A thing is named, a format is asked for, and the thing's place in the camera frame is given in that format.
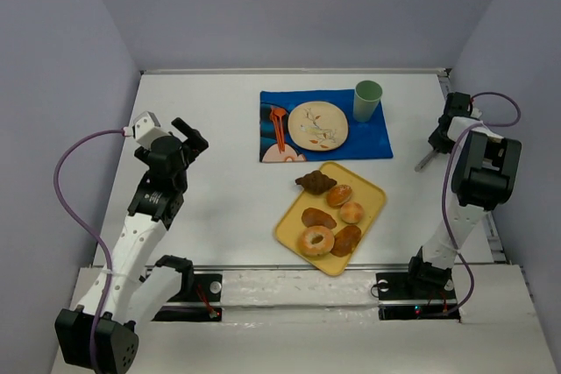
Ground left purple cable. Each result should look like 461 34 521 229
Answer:
53 128 133 374

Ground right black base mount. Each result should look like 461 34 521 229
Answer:
371 272 460 321

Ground light round bread roll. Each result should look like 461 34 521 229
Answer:
339 201 365 224

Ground sugared ring donut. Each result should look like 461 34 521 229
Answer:
297 225 335 258

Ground brown glazed pastry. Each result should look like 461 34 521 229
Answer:
330 225 362 258

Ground aluminium front rail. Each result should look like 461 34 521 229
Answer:
144 262 413 274

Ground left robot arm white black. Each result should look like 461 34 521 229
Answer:
54 112 209 373

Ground green plastic cup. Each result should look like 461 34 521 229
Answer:
353 81 383 123

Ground yellow plastic tray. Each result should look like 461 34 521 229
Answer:
274 162 387 277

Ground brown oval bread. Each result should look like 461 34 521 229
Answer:
301 208 337 229

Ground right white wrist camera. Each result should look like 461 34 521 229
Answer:
470 107 482 120

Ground beige ceramic plate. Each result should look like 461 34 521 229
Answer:
288 101 349 152

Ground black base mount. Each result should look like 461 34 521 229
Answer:
371 272 460 321
153 272 223 322

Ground silver metal tongs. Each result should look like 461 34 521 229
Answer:
415 150 439 173

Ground sesame glazed bun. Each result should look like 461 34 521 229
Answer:
326 185 353 208

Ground dark chocolate croissant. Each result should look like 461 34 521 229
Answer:
295 170 337 195

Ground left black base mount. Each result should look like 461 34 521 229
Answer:
153 272 223 322

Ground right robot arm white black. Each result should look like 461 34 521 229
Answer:
408 92 522 291

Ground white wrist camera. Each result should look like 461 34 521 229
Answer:
131 111 169 150
470 107 482 120

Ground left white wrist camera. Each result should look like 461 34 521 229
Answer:
131 111 169 150

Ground blue patterned placemat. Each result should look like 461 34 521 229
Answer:
259 89 394 163

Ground orange plastic fork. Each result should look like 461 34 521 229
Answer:
269 107 287 152

